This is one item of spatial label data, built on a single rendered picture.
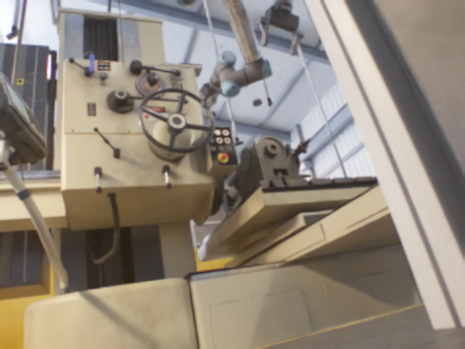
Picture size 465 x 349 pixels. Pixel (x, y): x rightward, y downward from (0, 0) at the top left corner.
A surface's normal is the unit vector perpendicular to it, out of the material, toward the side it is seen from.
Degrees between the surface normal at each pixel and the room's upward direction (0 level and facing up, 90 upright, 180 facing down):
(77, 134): 90
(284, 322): 90
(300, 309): 90
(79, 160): 90
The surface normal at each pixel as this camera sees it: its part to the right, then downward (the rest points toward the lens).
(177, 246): 0.32, -0.44
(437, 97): -0.94, 0.04
